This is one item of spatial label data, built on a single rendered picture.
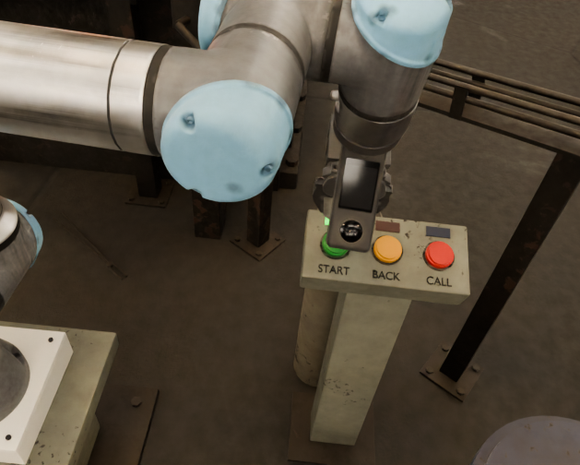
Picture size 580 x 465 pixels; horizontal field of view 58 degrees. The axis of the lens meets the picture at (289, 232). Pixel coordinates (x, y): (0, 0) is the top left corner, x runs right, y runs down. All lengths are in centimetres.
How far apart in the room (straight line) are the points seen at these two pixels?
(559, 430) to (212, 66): 73
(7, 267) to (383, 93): 60
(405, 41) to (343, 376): 69
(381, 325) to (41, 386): 55
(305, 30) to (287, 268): 115
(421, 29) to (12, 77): 28
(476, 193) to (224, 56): 165
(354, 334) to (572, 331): 89
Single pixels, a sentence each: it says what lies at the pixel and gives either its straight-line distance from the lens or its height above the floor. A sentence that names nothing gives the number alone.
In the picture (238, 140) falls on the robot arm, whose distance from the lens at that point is 30.
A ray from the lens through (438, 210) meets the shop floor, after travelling 181.
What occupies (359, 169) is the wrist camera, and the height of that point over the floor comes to 81.
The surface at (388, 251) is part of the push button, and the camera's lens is 75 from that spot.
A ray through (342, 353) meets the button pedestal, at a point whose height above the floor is 37.
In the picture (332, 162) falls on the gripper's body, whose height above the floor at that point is 79.
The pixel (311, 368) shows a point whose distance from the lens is 124.
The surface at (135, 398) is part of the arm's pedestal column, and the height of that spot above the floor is 3.
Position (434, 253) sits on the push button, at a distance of 77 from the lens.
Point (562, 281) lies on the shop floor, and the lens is 176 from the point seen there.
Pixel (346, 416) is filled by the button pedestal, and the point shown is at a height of 14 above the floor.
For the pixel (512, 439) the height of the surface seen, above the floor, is 43.
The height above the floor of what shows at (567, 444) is 43.
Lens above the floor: 114
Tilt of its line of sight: 45 degrees down
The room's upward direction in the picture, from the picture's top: 6 degrees clockwise
